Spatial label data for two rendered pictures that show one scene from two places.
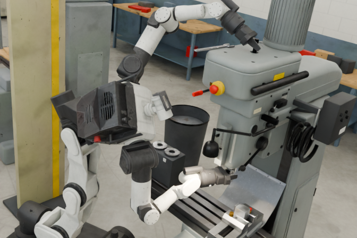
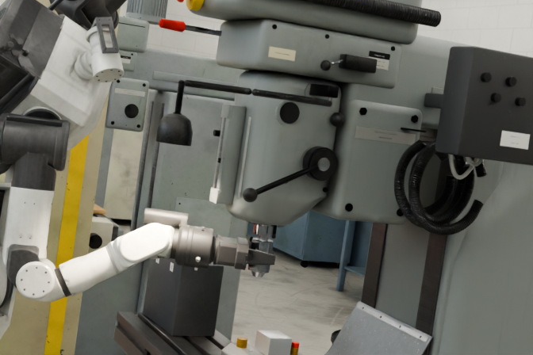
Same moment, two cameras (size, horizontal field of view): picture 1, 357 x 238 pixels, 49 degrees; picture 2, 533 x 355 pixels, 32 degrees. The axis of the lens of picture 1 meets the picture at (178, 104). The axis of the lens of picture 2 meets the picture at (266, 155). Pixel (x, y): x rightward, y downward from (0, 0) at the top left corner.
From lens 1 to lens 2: 1.35 m
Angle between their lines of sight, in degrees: 31
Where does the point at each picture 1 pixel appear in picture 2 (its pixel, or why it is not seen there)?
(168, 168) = (174, 284)
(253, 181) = (368, 345)
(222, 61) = not seen: outside the picture
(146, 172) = (35, 166)
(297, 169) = (460, 298)
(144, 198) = (25, 228)
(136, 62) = not seen: outside the picture
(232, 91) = not seen: outside the picture
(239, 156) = (256, 177)
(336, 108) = (467, 55)
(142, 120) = (62, 75)
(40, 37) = not seen: hidden behind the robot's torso
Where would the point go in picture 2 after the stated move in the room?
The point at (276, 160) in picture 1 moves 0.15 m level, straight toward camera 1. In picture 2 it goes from (416, 280) to (380, 283)
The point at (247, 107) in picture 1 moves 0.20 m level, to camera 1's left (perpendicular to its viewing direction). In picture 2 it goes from (256, 40) to (170, 30)
